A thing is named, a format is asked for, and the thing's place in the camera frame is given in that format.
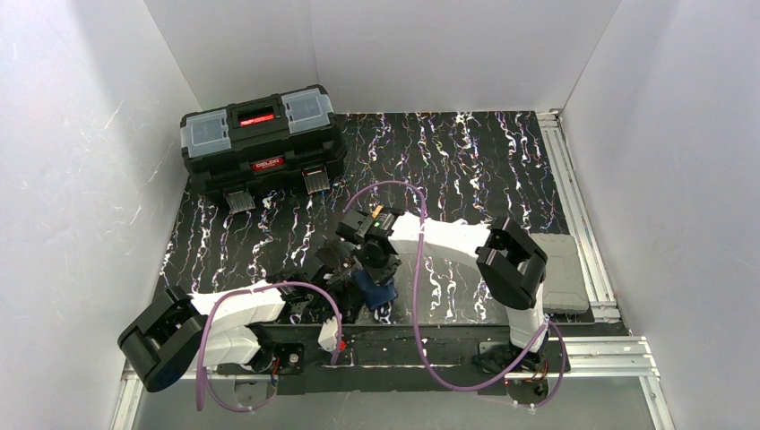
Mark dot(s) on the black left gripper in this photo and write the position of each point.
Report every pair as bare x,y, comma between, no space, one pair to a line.
332,279

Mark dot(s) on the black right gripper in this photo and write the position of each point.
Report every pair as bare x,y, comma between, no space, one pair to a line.
373,275

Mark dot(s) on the navy blue card holder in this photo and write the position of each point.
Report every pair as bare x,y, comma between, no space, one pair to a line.
375,295

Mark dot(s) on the black card stack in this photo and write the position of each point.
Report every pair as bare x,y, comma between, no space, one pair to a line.
335,258

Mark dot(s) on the orange credit card stack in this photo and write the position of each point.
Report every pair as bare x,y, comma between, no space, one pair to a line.
376,211

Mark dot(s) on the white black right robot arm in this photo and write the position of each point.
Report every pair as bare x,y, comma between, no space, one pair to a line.
512,265

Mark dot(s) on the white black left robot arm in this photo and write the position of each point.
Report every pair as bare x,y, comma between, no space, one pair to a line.
179,330

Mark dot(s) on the black red toolbox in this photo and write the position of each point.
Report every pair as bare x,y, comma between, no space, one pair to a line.
263,144

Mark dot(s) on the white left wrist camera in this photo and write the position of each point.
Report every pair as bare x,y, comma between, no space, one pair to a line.
328,339

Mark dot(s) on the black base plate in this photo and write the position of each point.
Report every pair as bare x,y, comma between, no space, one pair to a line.
384,358

